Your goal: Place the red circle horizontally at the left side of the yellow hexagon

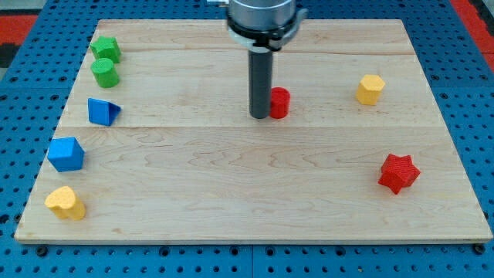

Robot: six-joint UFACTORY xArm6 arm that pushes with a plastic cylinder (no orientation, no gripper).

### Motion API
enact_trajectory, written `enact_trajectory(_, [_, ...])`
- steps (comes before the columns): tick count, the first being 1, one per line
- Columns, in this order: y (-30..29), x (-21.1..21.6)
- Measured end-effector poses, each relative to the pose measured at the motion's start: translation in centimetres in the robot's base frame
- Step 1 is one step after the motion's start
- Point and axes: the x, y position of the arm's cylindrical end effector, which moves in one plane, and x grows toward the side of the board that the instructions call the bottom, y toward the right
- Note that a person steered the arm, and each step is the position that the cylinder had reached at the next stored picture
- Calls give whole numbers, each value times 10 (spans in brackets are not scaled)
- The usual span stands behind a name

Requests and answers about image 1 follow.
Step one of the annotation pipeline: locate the red cylinder block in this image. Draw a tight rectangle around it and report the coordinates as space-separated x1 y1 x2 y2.
269 87 291 119

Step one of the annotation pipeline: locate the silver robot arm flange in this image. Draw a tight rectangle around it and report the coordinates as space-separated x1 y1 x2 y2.
209 0 309 53

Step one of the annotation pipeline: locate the yellow hexagon block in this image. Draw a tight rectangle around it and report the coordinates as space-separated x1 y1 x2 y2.
356 75 386 106

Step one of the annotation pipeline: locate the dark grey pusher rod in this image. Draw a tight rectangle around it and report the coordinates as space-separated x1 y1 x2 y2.
249 51 272 119

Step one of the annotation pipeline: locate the light wooden board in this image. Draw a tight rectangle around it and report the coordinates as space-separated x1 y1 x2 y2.
15 19 492 245

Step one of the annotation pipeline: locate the blue triangle block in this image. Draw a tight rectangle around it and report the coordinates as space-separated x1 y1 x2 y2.
87 98 121 127

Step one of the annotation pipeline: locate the red star block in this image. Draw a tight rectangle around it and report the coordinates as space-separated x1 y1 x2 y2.
377 154 421 195

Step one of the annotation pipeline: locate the green cylinder block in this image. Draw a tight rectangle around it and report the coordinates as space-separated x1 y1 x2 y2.
90 58 120 88

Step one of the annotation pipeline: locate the green pentagon block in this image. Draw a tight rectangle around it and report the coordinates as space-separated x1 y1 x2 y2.
90 36 121 63

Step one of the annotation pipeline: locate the blue cube block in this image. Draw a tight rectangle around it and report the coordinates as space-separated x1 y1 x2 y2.
47 137 85 172

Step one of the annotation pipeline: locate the yellow heart block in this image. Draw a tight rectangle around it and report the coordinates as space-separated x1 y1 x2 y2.
44 186 86 221

